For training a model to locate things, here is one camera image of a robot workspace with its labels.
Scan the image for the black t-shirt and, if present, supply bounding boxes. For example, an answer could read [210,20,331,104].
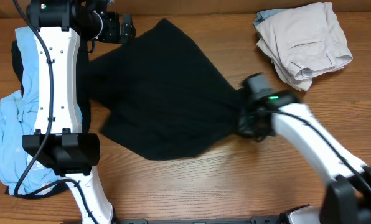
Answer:
[82,19,245,161]

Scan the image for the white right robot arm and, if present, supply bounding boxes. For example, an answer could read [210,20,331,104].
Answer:
[238,73,371,224]

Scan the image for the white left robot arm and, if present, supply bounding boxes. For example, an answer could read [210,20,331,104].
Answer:
[21,1,136,223]

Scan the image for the black garment under blue one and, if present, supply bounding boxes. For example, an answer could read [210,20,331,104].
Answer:
[11,39,91,200]

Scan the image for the beige folded shorts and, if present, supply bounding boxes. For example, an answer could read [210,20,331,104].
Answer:
[255,2,353,91]

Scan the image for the light blue folded garment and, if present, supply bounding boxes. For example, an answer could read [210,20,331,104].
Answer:
[253,9,285,26]

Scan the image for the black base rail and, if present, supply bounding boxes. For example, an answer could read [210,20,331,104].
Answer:
[60,215,323,224]

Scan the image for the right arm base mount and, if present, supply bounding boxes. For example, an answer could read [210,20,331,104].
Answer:
[276,205,320,224]

